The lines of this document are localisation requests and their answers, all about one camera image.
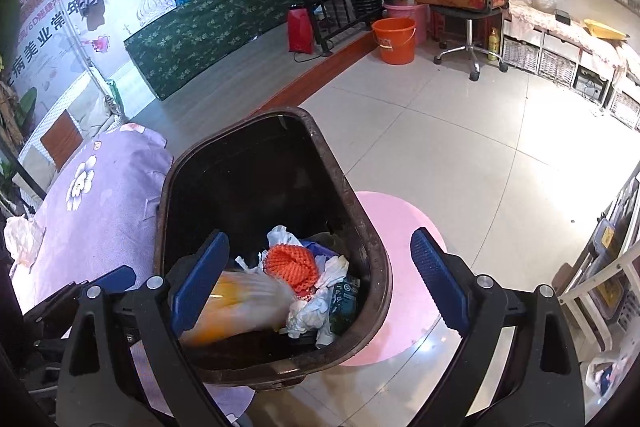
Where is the orange bucket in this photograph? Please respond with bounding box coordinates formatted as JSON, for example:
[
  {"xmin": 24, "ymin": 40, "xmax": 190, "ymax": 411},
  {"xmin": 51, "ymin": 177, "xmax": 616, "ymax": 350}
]
[{"xmin": 371, "ymin": 18, "xmax": 417, "ymax": 66}]

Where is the red bag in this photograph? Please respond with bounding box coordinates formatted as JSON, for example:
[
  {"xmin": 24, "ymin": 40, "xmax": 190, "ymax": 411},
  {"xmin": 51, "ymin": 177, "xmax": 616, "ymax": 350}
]
[{"xmin": 287, "ymin": 4, "xmax": 317, "ymax": 55}]

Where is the pink bucket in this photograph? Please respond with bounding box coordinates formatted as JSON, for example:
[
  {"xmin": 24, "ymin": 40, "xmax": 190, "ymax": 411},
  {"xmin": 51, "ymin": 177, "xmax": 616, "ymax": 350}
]
[{"xmin": 382, "ymin": 3, "xmax": 429, "ymax": 42}]

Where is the dark brown trash bin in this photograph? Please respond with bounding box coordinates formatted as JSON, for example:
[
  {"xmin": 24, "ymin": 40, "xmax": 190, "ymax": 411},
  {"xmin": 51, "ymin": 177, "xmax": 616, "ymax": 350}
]
[{"xmin": 154, "ymin": 107, "xmax": 393, "ymax": 392}]

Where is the orange plastic bottle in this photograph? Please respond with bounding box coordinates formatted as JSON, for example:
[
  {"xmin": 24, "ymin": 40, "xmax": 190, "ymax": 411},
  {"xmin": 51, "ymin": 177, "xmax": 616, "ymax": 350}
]
[{"xmin": 179, "ymin": 269, "xmax": 296, "ymax": 348}]

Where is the white storage rack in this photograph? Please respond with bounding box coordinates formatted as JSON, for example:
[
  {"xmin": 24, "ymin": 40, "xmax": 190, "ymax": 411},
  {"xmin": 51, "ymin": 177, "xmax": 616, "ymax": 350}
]
[{"xmin": 560, "ymin": 177, "xmax": 640, "ymax": 353}]

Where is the purple floral blanket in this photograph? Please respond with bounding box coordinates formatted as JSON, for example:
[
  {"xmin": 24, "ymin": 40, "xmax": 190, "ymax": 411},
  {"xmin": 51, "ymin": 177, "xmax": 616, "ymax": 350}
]
[{"xmin": 10, "ymin": 123, "xmax": 256, "ymax": 427}]

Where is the orange cushion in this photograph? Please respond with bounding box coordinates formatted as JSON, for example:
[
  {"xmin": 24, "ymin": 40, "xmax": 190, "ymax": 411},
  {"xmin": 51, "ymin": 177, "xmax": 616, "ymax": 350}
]
[{"xmin": 40, "ymin": 113, "xmax": 83, "ymax": 168}]

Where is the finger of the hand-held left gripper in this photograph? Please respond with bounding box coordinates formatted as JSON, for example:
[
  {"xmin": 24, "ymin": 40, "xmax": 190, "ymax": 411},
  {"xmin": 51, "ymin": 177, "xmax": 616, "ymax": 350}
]
[{"xmin": 20, "ymin": 264, "xmax": 138, "ymax": 358}]

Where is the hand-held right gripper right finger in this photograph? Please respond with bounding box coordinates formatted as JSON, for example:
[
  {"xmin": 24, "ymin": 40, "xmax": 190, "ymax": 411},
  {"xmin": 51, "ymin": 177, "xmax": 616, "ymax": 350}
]
[{"xmin": 410, "ymin": 227, "xmax": 586, "ymax": 427}]

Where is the pink round mat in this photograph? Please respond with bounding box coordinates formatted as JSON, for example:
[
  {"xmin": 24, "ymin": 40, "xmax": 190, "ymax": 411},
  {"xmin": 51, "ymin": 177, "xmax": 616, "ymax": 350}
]
[{"xmin": 345, "ymin": 191, "xmax": 448, "ymax": 367}]

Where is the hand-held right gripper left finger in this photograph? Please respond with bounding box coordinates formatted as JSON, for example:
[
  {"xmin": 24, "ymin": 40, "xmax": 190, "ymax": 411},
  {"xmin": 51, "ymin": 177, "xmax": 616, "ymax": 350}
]
[{"xmin": 57, "ymin": 229, "xmax": 236, "ymax": 427}]

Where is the orange foam net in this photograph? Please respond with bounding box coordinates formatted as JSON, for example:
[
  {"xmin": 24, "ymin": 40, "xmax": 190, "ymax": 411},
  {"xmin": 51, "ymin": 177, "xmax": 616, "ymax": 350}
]
[{"xmin": 264, "ymin": 243, "xmax": 321, "ymax": 295}]

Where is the white tissue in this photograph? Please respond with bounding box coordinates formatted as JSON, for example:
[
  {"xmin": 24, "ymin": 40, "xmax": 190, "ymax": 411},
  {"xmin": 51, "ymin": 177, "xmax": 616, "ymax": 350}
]
[{"xmin": 285, "ymin": 294, "xmax": 335, "ymax": 349}]

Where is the green and black carton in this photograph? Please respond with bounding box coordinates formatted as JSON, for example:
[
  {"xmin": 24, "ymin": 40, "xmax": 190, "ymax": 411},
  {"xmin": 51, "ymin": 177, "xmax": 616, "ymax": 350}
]
[{"xmin": 327, "ymin": 277, "xmax": 362, "ymax": 335}]

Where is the green floral cloth counter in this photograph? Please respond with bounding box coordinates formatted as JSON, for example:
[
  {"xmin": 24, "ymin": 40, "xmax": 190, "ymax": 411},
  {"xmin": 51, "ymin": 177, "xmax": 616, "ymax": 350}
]
[{"xmin": 124, "ymin": 0, "xmax": 301, "ymax": 102}]

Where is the black swivel stool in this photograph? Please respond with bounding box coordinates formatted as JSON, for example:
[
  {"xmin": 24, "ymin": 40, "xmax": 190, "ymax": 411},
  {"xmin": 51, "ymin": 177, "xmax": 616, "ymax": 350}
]
[{"xmin": 430, "ymin": 4, "xmax": 508, "ymax": 82}]

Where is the wall poster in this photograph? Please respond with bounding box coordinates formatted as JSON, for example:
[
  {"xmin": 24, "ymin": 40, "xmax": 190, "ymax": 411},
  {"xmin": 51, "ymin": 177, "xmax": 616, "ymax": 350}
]
[{"xmin": 0, "ymin": 0, "xmax": 281, "ymax": 142}]

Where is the white wicker sofa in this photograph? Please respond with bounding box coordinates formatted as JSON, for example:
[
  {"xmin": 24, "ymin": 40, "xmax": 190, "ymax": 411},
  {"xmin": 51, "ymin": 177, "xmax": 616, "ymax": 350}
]
[{"xmin": 17, "ymin": 72, "xmax": 126, "ymax": 188}]

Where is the white paper bag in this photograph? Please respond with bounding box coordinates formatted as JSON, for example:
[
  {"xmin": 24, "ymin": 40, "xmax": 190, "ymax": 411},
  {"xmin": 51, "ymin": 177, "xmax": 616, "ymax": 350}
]
[{"xmin": 4, "ymin": 216, "xmax": 46, "ymax": 268}]

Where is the yellow basin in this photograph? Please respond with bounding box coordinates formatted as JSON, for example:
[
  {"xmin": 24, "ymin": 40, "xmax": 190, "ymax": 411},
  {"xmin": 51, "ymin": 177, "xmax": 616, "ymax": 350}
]
[{"xmin": 584, "ymin": 19, "xmax": 630, "ymax": 42}]

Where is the low cabinet with baskets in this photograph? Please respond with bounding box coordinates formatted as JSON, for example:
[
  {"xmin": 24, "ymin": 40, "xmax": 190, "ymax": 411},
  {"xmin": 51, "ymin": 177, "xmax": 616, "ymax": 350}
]
[{"xmin": 502, "ymin": 0, "xmax": 640, "ymax": 130}]

